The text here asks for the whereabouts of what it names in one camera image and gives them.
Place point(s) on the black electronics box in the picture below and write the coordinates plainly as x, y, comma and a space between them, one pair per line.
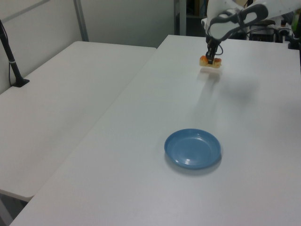
262, 35

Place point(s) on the black camera stand pole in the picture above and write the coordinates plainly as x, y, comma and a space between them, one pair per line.
11, 62

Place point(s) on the black table clamp mount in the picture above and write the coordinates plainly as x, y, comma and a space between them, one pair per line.
294, 42

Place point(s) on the grey metal shelf frame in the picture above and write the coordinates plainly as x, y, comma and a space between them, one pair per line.
180, 18

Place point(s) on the white adjoining table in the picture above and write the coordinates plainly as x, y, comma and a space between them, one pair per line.
58, 106

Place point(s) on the blue round plate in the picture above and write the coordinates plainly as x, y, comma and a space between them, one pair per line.
192, 149

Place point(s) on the wooden board panel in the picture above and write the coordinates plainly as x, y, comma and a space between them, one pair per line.
200, 8

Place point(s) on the grey metal partition post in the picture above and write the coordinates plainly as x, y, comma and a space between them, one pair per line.
81, 21

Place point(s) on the orange glazed bread loaf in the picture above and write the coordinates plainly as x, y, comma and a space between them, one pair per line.
217, 63

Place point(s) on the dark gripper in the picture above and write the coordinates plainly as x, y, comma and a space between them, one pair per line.
212, 43

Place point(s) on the brown flat object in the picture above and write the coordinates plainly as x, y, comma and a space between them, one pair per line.
269, 22

